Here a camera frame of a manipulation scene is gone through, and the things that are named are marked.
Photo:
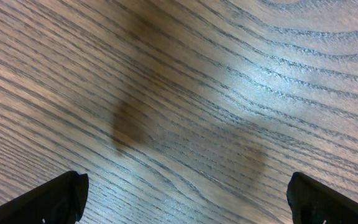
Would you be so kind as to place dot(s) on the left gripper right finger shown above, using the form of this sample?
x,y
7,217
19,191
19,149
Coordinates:
x,y
312,202

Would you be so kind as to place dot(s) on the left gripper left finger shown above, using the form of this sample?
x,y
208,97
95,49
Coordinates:
x,y
61,200

